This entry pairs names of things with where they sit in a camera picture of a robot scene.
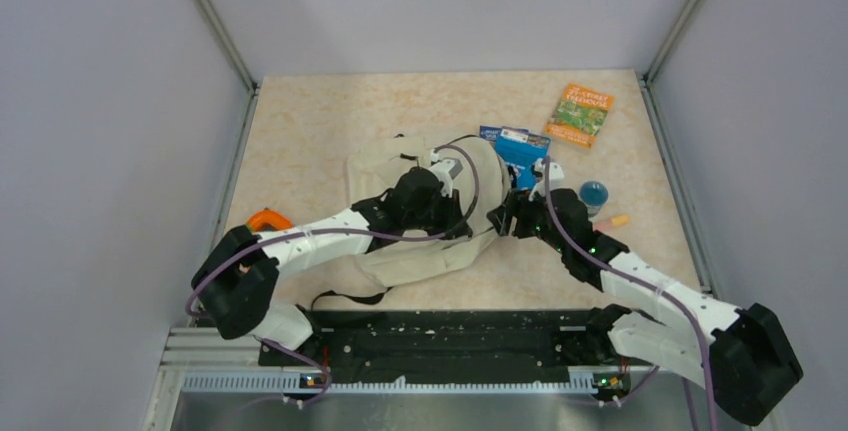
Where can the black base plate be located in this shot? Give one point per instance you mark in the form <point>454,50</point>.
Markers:
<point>458,347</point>

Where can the pink orange marker pen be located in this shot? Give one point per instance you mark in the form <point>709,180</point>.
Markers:
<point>611,223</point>

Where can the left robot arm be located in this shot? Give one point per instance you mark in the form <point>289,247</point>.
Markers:
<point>236,284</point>

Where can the orange paperback book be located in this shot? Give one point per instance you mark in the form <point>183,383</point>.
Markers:
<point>579,115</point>

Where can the blue lidded jar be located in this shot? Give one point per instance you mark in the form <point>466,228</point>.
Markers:
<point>594,195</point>

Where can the beige canvas backpack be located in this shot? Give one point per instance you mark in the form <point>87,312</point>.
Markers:
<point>392,260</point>

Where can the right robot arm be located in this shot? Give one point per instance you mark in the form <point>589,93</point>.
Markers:
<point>740,357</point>

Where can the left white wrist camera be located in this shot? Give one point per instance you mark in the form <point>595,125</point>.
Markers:
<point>445,170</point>

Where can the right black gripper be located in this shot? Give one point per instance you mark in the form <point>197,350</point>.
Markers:
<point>515,205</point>

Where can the blue and white booklet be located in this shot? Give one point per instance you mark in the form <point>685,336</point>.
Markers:
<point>489,133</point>

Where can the orange tape dispenser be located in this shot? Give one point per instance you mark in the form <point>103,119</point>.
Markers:
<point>268,220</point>

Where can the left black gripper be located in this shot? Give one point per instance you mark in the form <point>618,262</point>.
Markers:
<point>453,214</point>

